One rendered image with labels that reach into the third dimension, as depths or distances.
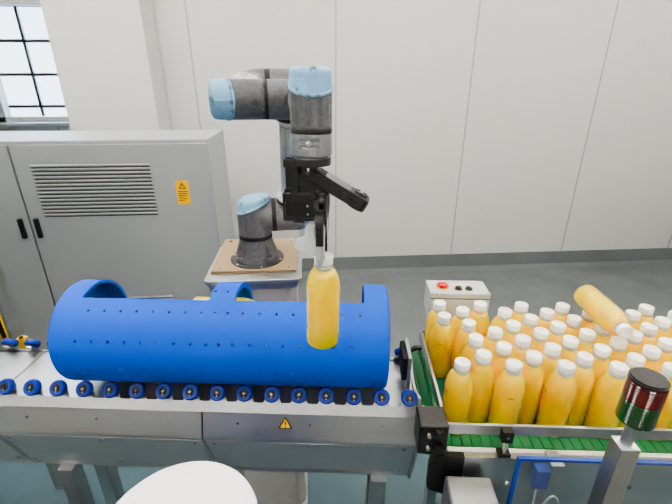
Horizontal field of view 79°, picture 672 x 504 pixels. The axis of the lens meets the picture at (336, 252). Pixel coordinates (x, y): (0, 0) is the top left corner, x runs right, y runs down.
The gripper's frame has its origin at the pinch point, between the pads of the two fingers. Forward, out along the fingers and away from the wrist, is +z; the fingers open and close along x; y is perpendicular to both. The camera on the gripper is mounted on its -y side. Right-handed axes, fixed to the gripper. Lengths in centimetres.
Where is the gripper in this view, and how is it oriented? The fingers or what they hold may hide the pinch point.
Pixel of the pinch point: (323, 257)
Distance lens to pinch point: 83.2
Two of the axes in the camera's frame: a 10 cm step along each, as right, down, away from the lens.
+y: -10.0, -0.4, 0.9
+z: -0.1, 9.3, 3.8
